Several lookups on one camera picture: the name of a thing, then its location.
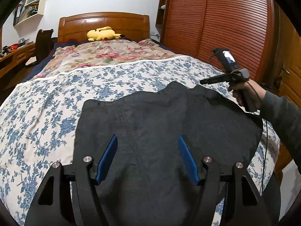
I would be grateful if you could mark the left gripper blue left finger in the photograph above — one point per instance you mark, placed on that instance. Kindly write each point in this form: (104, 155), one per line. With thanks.
(106, 159)

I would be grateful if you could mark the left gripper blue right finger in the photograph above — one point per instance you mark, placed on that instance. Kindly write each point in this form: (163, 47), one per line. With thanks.
(191, 157)

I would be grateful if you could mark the dark grey fleece garment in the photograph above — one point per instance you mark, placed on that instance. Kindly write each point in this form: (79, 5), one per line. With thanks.
(147, 183)

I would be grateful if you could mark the grey sleeved right forearm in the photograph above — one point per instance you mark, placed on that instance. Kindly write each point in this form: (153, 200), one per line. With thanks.
(285, 118)

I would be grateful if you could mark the person's right hand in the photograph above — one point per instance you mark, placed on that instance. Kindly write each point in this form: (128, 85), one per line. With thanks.
(251, 90)

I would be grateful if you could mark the wooden room door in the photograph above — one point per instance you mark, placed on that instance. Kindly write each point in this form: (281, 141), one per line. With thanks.
(288, 51)

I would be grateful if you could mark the brown louvered wardrobe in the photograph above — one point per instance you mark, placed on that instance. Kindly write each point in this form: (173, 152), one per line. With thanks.
(248, 28)

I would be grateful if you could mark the blue floral bed quilt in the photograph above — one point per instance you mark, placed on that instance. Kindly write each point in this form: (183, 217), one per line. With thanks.
(39, 117)

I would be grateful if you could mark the floral pillow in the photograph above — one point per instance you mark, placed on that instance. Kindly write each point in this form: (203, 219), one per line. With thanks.
(148, 42)

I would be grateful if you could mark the pink floral blanket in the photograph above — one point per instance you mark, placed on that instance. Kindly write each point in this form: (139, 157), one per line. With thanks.
(99, 53)

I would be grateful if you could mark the yellow Pikachu plush toy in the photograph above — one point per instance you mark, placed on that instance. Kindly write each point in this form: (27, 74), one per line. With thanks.
(104, 33)

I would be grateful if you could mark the dark wooden chair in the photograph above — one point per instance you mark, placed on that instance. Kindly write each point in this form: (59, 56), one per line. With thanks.
(43, 46)

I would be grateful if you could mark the wooden bed headboard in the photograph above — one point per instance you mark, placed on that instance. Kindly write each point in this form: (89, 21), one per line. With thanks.
(134, 26)

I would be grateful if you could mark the wooden desk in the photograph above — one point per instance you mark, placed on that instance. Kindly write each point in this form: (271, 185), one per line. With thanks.
(15, 58)

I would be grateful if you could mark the metal door handle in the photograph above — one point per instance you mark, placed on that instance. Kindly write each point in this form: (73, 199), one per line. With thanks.
(284, 71)

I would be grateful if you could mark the white wall shelf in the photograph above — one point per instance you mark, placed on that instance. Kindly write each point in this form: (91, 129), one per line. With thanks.
(28, 9)

